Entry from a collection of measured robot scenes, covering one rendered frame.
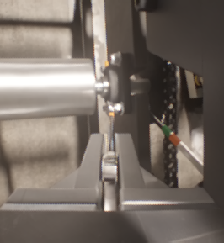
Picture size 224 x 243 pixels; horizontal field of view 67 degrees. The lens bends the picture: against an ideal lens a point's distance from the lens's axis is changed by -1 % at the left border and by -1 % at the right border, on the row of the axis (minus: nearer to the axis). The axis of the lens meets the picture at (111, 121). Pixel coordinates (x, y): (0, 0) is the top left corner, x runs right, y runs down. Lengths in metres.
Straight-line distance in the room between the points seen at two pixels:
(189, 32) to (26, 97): 0.25
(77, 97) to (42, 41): 1.01
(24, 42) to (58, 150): 0.74
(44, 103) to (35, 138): 0.95
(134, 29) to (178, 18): 0.13
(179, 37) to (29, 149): 1.17
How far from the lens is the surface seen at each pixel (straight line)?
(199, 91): 1.45
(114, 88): 0.33
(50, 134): 1.24
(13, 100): 0.32
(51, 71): 0.32
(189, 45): 0.19
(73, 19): 1.35
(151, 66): 0.39
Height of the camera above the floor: 1.22
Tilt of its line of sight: 75 degrees down
